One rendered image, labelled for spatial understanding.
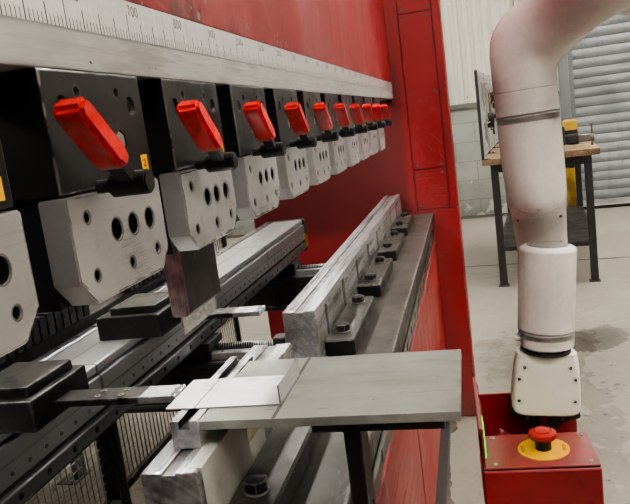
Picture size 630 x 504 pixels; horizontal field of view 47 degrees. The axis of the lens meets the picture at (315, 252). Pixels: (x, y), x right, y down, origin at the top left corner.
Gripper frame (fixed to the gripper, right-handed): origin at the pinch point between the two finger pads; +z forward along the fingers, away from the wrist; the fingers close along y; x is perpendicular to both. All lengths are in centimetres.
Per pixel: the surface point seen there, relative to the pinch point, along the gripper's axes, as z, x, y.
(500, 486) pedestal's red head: 0.0, -15.1, -7.9
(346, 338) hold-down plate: -13.2, 10.1, -32.3
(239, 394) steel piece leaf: -22, -39, -38
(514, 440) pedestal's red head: -3.0, -6.7, -5.2
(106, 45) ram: -58, -55, -41
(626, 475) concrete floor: 71, 125, 45
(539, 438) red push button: -5.8, -11.6, -2.3
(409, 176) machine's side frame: -26, 179, -28
